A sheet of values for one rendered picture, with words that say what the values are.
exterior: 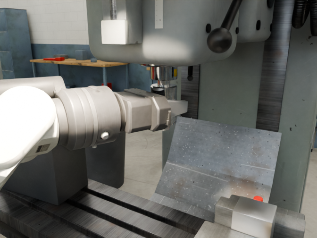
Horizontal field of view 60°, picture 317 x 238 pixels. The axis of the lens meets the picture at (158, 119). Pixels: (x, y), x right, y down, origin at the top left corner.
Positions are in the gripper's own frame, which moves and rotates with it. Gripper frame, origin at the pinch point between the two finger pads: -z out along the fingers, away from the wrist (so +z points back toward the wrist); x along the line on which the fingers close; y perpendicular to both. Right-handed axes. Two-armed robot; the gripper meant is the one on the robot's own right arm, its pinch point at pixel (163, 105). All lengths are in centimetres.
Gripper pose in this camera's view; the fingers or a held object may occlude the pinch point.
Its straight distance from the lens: 49.2
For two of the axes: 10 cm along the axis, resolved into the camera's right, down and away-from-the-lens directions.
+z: -8.1, 1.5, -5.7
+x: -5.9, -2.3, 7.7
